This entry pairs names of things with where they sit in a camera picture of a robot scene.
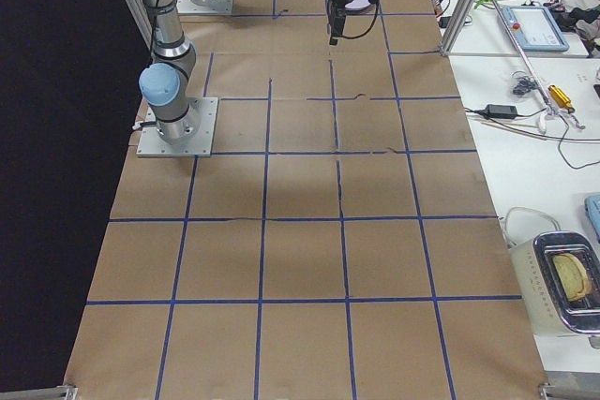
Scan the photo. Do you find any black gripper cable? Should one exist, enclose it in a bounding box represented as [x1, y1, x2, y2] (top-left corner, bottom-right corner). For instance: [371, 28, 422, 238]
[338, 0, 382, 39]

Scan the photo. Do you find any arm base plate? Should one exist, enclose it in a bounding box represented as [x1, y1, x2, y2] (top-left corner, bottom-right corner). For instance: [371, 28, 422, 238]
[136, 97, 218, 157]
[177, 0, 233, 16]

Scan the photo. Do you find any black power adapter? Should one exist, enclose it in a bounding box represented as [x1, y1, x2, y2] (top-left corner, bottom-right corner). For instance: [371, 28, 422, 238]
[483, 104, 518, 120]

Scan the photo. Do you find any yellow handled tool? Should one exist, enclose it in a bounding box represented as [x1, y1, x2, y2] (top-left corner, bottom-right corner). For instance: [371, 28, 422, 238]
[548, 85, 575, 113]

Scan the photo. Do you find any lavender round plate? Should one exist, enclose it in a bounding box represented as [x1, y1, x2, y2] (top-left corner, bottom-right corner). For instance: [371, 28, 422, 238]
[345, 0, 373, 15]

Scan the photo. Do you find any long metal rod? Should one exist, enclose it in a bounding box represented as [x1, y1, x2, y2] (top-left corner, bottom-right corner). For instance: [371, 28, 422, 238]
[491, 0, 560, 116]

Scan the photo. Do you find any blue teach pendant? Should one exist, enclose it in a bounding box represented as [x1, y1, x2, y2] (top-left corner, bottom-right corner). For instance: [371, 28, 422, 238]
[501, 6, 570, 52]

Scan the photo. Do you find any white toaster with bread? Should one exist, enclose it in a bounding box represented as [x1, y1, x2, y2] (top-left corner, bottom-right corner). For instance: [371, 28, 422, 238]
[509, 230, 599, 349]

